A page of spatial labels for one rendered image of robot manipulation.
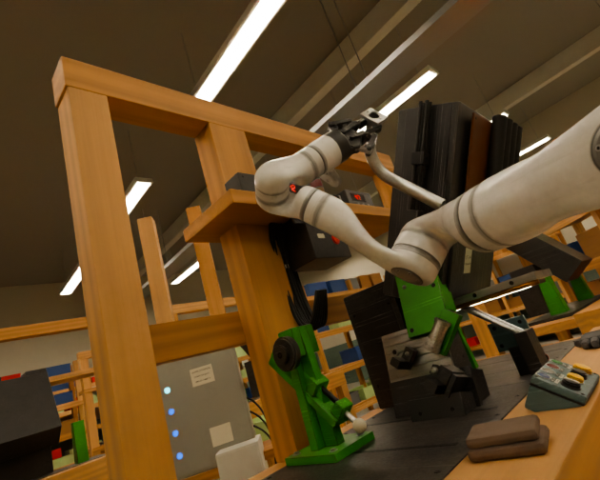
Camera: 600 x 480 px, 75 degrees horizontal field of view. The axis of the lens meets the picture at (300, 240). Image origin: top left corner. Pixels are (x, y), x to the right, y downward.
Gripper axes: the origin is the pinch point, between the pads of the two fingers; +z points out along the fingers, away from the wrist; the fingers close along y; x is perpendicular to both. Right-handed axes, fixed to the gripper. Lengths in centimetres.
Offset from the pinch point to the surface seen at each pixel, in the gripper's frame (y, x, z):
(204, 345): 0, 37, -56
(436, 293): -33.6, 25.9, -9.7
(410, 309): -30.7, 32.0, -13.8
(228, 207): 15.1, 15.5, -33.6
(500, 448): -57, 2, -41
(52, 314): 675, 777, -181
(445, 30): 112, 85, 248
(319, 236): 2.7, 33.9, -12.4
